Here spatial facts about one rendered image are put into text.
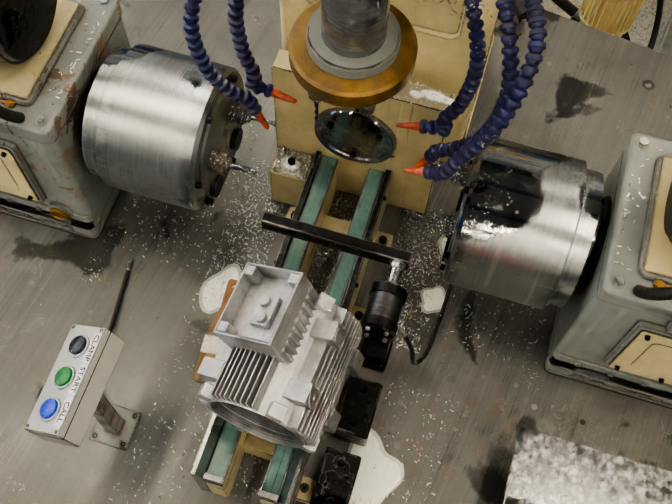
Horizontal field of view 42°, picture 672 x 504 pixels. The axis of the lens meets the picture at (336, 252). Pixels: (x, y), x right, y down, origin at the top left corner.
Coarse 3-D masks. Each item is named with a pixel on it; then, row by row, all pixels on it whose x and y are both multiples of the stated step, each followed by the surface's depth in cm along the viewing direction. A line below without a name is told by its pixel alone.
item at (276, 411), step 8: (320, 296) 129; (328, 296) 130; (320, 304) 129; (328, 304) 129; (328, 312) 130; (208, 384) 128; (200, 392) 128; (208, 392) 128; (208, 400) 128; (272, 408) 122; (280, 408) 122; (288, 408) 123; (272, 416) 122; (280, 416) 122; (304, 448) 132; (312, 448) 131
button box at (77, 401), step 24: (72, 336) 131; (96, 336) 129; (72, 360) 128; (96, 360) 128; (48, 384) 128; (72, 384) 126; (96, 384) 128; (72, 408) 124; (48, 432) 123; (72, 432) 124
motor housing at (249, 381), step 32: (352, 320) 132; (224, 352) 133; (256, 352) 126; (320, 352) 127; (352, 352) 134; (224, 384) 125; (256, 384) 124; (320, 384) 127; (224, 416) 136; (256, 416) 138; (288, 416) 124; (320, 416) 128
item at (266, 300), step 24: (240, 288) 130; (264, 288) 131; (288, 288) 129; (312, 288) 129; (240, 312) 130; (264, 312) 126; (288, 312) 124; (240, 336) 124; (288, 336) 125; (288, 360) 126
